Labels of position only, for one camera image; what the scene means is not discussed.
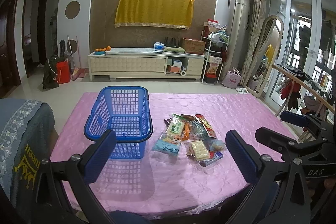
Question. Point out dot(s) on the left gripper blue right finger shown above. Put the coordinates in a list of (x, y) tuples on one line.
[(245, 156)]

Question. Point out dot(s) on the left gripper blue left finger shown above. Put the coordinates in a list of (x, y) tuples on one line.
[(96, 156)]

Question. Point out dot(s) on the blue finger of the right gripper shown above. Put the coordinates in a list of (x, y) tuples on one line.
[(272, 139), (293, 118)]

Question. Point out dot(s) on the red green snack bag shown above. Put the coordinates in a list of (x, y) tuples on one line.
[(208, 128)]

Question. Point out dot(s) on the clear pack plain crackers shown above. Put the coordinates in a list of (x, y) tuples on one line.
[(198, 150)]

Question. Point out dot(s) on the orange sausage snack pack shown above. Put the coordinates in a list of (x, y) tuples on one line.
[(186, 132)]

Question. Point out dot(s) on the light blue cartoon snack bag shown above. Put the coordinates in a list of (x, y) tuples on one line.
[(168, 144)]

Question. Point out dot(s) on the green label cracker pack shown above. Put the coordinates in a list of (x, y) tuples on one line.
[(176, 125)]

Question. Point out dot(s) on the blue striped wafer pack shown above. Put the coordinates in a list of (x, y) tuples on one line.
[(197, 130)]

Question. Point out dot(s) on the wooden drying rack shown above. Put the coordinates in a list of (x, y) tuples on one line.
[(303, 94)]

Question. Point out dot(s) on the white slippers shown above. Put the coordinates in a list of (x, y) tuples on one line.
[(241, 90)]

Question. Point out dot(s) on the blue plastic basket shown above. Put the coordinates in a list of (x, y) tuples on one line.
[(126, 111)]

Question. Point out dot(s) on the arched floor mirror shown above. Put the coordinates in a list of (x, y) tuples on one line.
[(265, 54)]

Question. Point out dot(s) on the pink gift bag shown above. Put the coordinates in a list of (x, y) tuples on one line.
[(232, 79)]

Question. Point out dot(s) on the grey blue covered chair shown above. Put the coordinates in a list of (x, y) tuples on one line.
[(26, 126)]

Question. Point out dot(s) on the broom with red head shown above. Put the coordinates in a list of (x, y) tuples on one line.
[(78, 71)]

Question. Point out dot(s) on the dark bag on floor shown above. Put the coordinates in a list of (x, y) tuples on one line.
[(50, 73)]

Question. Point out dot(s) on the red shopping bag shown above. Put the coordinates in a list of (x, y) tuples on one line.
[(63, 72)]

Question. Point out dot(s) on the white metal shelf rack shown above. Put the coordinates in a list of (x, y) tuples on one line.
[(216, 43)]

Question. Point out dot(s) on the patterned curtain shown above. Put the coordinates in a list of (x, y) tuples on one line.
[(256, 24)]

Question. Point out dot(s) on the plate of oranges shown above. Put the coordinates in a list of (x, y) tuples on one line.
[(102, 51)]

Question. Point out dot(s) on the standing air conditioner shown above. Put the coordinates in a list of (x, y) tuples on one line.
[(236, 30)]

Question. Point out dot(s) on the cream tv cabinet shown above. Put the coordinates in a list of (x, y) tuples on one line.
[(145, 63)]

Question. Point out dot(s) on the cardboard box on cabinet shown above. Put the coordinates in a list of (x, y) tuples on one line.
[(193, 46)]

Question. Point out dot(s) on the folded green cloth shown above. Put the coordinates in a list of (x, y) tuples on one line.
[(174, 50)]

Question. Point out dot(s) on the blue tissue pack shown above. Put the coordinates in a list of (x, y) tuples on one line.
[(158, 46)]

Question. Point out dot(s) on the yellow cloth on wall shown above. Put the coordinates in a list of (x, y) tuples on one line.
[(175, 14)]

